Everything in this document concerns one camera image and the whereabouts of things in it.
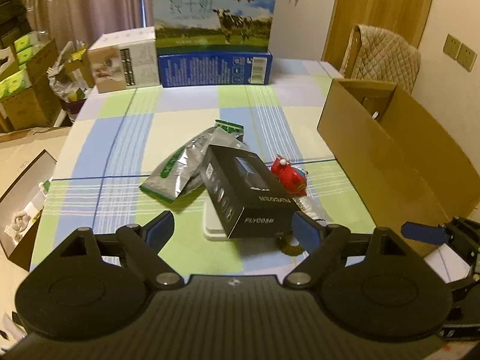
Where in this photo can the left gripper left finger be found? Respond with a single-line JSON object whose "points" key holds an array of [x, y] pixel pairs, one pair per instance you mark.
{"points": [[141, 246]]}

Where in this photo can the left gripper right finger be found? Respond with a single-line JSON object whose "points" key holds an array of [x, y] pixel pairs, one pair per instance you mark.
{"points": [[323, 244]]}

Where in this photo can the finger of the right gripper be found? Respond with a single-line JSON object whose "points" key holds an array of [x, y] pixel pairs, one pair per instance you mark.
{"points": [[423, 233]]}

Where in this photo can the brown hair scrunchie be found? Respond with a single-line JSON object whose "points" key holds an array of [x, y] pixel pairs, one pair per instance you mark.
{"points": [[289, 245]]}

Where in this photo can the silver green foil pouch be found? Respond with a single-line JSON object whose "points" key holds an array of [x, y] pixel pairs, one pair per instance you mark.
{"points": [[179, 174]]}

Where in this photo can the black Flyco shaver box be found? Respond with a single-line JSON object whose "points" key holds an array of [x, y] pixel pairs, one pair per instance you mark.
{"points": [[248, 199]]}

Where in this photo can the bag of cotton swabs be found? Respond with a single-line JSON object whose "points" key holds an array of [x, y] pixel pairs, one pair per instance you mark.
{"points": [[313, 208]]}

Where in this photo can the white power adapter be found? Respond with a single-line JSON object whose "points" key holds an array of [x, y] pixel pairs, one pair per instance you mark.
{"points": [[211, 226]]}

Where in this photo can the red toy figure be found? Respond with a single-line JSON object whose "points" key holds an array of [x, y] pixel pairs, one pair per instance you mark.
{"points": [[291, 177]]}

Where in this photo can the brown cardboard box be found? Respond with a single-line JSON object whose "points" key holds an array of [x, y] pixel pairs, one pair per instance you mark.
{"points": [[402, 162]]}

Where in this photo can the checkered bed sheet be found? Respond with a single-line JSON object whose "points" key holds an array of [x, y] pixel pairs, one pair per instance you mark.
{"points": [[131, 155]]}

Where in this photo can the crumpled plastic bag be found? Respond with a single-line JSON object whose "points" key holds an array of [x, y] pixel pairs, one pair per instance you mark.
{"points": [[70, 78]]}

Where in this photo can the cardboard boxes with tissue packs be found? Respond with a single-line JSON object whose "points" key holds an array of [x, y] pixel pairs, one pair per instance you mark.
{"points": [[27, 101]]}

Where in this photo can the white brown product box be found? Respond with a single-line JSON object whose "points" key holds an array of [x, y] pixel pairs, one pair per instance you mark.
{"points": [[124, 60]]}

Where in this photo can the quilted beige chair cover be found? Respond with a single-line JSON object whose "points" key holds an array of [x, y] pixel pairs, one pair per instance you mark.
{"points": [[375, 53]]}

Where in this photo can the blue flat box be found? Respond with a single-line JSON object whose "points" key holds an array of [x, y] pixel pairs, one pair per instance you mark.
{"points": [[214, 68]]}

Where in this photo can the milk carton gift box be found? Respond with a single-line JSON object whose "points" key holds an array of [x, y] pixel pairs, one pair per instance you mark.
{"points": [[187, 26]]}

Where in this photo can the wooden door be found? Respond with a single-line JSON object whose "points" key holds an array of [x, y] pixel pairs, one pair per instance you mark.
{"points": [[405, 17]]}

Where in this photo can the pink curtain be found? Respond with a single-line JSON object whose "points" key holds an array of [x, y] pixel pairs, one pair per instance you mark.
{"points": [[83, 20]]}

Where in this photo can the black folding rack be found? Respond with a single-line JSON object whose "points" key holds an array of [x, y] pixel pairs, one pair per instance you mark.
{"points": [[13, 22]]}

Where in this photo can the wall socket plate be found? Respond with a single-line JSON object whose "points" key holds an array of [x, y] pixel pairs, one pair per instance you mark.
{"points": [[451, 46], [466, 57]]}

